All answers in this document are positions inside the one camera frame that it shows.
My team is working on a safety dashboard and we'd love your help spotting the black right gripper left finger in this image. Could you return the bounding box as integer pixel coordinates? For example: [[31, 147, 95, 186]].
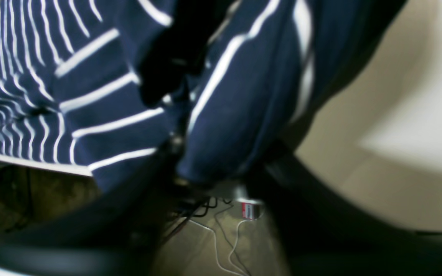
[[0, 142, 182, 276]]

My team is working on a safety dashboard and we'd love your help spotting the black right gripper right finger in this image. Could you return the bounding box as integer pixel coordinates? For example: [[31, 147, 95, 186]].
[[244, 151, 442, 276]]

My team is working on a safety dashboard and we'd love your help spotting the navy white striped t-shirt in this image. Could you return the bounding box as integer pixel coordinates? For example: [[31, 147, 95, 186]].
[[0, 0, 406, 191]]

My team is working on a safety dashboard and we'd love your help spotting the white floor cable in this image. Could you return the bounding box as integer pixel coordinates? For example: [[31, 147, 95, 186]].
[[188, 218, 252, 276]]

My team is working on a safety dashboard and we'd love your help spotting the black floor cable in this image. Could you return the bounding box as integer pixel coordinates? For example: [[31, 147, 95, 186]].
[[163, 195, 252, 276]]

